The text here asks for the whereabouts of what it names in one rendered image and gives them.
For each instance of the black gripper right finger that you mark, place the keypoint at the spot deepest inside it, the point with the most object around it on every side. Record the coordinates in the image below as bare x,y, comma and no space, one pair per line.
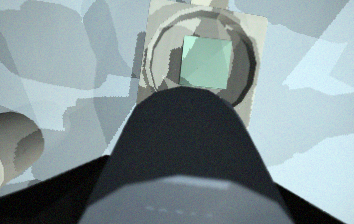
303,212

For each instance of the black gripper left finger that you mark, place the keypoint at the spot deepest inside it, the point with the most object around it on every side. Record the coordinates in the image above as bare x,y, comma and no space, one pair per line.
60,199

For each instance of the dark grey cylinder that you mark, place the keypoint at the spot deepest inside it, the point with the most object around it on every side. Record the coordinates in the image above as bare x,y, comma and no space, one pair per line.
185,156

